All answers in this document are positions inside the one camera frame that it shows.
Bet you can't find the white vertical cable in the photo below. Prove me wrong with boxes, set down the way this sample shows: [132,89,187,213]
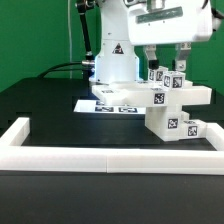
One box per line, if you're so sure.
[67,0,74,80]

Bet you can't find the white U-shaped boundary frame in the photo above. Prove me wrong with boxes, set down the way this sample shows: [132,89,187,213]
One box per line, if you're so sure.
[0,117,224,175]

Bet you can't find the black cables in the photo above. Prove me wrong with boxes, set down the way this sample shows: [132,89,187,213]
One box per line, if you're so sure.
[37,61,91,79]

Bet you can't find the white chair back part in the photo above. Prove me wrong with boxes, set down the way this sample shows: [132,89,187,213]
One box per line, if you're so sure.
[92,81,212,107]

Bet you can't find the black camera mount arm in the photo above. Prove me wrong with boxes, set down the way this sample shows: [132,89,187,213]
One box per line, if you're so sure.
[75,0,95,69]

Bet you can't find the white marker cube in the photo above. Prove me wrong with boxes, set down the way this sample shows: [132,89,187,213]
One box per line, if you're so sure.
[162,71,185,90]
[148,66,168,83]

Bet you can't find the white marker base plate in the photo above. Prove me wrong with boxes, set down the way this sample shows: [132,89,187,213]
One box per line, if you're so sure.
[74,100,146,114]

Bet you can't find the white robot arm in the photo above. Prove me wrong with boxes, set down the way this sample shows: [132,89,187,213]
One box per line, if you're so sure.
[91,0,224,84]

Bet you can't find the white chair seat part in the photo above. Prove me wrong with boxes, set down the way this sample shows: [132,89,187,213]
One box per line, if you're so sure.
[145,105,190,141]

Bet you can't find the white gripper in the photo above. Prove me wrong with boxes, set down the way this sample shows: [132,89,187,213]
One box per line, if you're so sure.
[127,0,213,71]

